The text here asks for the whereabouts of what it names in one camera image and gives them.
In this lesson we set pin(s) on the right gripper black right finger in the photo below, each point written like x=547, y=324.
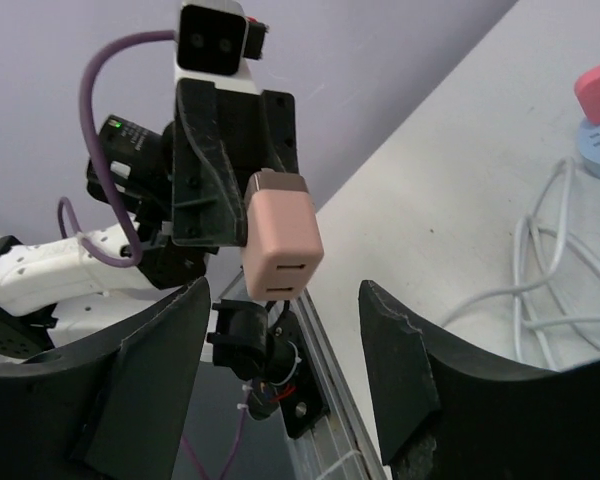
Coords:
x=447, y=409

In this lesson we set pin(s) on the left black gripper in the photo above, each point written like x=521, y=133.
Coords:
x=220, y=139

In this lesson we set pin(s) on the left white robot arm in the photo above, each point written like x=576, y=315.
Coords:
x=44, y=288

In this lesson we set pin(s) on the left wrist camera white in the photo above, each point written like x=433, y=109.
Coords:
x=215, y=40

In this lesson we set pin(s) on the aluminium frame rail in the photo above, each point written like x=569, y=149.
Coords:
x=329, y=439

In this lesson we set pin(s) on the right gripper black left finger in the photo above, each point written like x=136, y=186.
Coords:
x=111, y=405

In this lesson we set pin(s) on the brown pink plug adapter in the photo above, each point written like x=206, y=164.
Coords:
x=284, y=246

